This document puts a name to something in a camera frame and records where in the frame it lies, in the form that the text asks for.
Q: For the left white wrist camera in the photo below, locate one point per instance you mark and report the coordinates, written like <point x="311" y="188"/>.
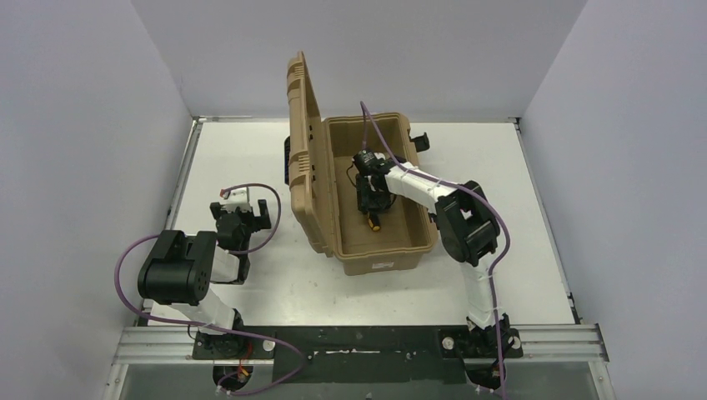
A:
<point x="236" y="199"/>

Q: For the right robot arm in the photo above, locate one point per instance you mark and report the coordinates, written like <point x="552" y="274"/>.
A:
<point x="468" y="230"/>

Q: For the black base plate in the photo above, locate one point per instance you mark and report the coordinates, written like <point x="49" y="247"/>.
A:
<point x="357" y="368"/>

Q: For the tan plastic tool box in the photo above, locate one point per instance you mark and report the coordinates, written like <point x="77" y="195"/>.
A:
<point x="318" y="169"/>

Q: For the yellow black handled screwdriver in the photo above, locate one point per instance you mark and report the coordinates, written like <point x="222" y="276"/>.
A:
<point x="374" y="222"/>

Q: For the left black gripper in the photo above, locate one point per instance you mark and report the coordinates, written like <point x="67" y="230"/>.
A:
<point x="241" y="211"/>

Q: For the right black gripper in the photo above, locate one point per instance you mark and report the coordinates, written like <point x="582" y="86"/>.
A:
<point x="373" y="200"/>

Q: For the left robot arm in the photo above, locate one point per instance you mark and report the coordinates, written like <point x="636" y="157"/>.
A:
<point x="180" y="269"/>

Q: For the aluminium mounting rail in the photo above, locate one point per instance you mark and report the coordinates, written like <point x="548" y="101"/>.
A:
<point x="175" y="345"/>

